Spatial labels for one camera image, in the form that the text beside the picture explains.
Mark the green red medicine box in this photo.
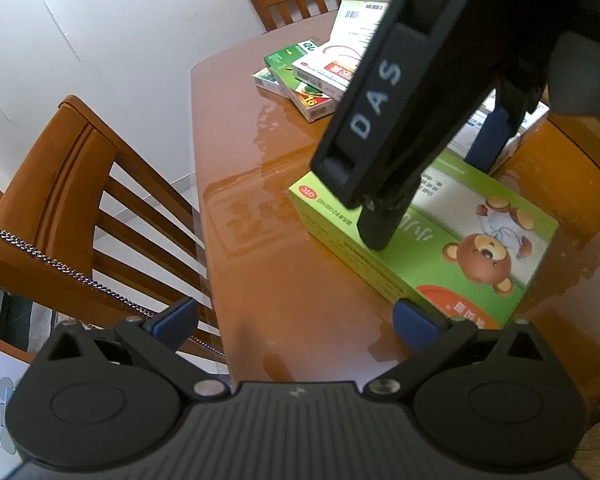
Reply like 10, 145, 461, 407
263, 38, 339, 124

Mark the tall white medicine box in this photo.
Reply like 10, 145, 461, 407
329, 0, 389, 58

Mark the green bear medicine box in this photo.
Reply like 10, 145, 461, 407
288, 153, 558, 330

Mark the near wooden chair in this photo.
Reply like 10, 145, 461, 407
0, 96, 226, 363

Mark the metal chain on chair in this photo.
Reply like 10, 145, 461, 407
0, 224, 221, 356

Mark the green QUIK medicine box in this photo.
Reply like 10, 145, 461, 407
251, 67, 288, 98

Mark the white orange capsule box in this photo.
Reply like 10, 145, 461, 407
291, 41, 363, 101

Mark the white blue medicine box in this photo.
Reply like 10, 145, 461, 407
448, 90, 550, 174

